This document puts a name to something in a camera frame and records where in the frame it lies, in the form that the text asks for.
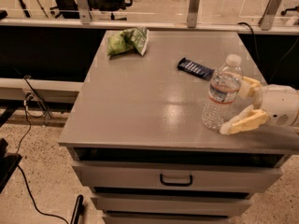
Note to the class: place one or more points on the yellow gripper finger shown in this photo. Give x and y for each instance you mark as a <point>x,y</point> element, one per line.
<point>248,87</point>
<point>247,120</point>

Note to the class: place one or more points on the white rounded gripper body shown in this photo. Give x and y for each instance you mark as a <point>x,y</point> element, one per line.
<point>279,104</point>

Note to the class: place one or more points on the clear plastic water bottle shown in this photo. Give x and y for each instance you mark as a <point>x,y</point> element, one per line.
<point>223,89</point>

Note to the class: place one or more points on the dark blue candy bar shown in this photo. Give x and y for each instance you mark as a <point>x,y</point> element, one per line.
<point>195,69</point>

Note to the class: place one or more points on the grey drawer cabinet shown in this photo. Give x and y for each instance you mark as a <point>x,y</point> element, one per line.
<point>137,117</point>

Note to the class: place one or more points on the green chip bag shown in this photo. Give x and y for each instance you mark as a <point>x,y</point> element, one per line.
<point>127,40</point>

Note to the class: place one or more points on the grey metal railing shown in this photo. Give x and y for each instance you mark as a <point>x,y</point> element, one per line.
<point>226,15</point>

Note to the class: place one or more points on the black bar on floor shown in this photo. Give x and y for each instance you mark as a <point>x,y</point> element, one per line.
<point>78,210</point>

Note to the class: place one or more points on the black tripod legs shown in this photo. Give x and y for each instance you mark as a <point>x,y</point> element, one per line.
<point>32,8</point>

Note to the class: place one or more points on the black equipment at left edge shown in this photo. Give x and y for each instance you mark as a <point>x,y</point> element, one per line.
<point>8,163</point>

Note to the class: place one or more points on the black drawer handle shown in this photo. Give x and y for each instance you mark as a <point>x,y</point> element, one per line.
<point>175,181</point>

